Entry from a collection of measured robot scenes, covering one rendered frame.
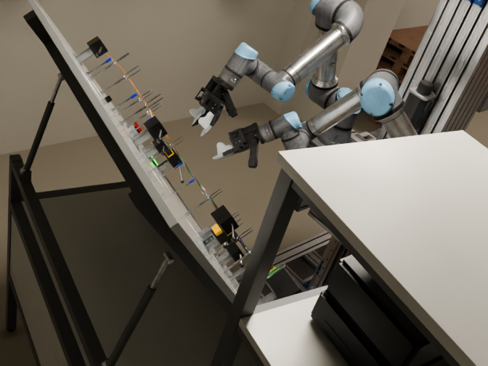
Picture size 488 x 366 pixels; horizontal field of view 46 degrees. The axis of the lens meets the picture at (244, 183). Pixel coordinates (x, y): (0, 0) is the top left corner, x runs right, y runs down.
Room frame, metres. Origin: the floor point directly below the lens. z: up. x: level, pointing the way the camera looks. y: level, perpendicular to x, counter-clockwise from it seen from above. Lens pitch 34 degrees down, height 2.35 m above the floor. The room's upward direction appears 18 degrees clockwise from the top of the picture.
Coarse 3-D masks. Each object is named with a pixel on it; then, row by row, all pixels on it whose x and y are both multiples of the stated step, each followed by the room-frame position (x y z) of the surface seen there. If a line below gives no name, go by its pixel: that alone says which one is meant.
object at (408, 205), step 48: (384, 144) 0.99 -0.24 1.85; (432, 144) 1.06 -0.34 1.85; (480, 144) 1.13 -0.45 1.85; (288, 192) 0.82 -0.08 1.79; (336, 192) 0.78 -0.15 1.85; (384, 192) 0.82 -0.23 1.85; (432, 192) 0.87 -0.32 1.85; (480, 192) 0.92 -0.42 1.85; (384, 240) 0.69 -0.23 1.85; (432, 240) 0.73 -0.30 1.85; (480, 240) 0.77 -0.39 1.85; (240, 288) 0.84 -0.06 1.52; (384, 288) 0.63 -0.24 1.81; (432, 288) 0.62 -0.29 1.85; (480, 288) 0.65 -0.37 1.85; (240, 336) 0.81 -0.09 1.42; (288, 336) 0.81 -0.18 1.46; (432, 336) 0.56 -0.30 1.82; (480, 336) 0.55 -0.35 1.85
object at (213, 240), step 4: (220, 228) 1.11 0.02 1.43; (212, 232) 1.10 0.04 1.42; (224, 232) 1.10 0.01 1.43; (208, 236) 1.10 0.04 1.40; (212, 236) 1.10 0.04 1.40; (216, 236) 1.09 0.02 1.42; (220, 236) 1.09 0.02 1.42; (224, 236) 1.10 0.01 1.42; (200, 240) 1.09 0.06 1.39; (204, 240) 1.09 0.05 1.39; (208, 240) 1.10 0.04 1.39; (212, 240) 1.09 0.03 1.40; (216, 240) 1.09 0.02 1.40; (220, 240) 1.10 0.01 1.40; (224, 240) 1.10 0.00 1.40; (204, 244) 1.09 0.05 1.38; (208, 244) 1.08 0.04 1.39; (212, 244) 1.09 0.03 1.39; (220, 244) 1.10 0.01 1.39; (224, 244) 1.12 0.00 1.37; (208, 248) 1.08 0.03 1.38; (224, 248) 1.12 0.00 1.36; (208, 252) 1.07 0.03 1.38
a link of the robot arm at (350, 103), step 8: (392, 72) 1.96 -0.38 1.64; (360, 88) 1.99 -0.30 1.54; (344, 96) 2.02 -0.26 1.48; (352, 96) 2.00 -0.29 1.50; (336, 104) 2.01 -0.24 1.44; (344, 104) 1.99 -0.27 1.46; (352, 104) 1.98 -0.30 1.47; (360, 104) 1.98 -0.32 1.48; (320, 112) 2.04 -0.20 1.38; (328, 112) 2.01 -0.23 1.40; (336, 112) 1.99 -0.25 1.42; (344, 112) 1.99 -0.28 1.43; (352, 112) 1.99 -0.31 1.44; (312, 120) 2.03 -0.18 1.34; (320, 120) 2.01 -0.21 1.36; (328, 120) 2.00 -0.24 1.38; (336, 120) 1.99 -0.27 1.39; (304, 128) 2.02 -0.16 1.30; (312, 128) 2.01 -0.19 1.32; (320, 128) 2.00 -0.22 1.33; (328, 128) 2.01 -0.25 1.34; (312, 136) 2.01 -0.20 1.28
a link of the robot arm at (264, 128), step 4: (260, 124) 1.93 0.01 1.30; (264, 124) 1.91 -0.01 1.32; (268, 124) 1.91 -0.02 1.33; (260, 128) 1.90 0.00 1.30; (264, 128) 1.90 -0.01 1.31; (268, 128) 1.90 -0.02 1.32; (260, 132) 1.89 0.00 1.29; (264, 132) 1.89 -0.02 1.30; (268, 132) 1.89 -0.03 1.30; (264, 136) 1.88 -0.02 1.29; (268, 136) 1.88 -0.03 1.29; (272, 136) 1.89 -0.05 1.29; (264, 140) 1.88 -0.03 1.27; (268, 140) 1.89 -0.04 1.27; (272, 140) 1.90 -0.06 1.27
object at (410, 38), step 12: (396, 36) 5.31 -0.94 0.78; (408, 36) 5.42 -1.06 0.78; (420, 36) 5.55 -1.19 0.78; (396, 48) 5.40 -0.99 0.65; (408, 48) 5.09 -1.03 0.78; (384, 60) 5.34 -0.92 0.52; (396, 60) 5.11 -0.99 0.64; (408, 60) 5.06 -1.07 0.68; (396, 72) 5.08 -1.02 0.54; (372, 120) 5.08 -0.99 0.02
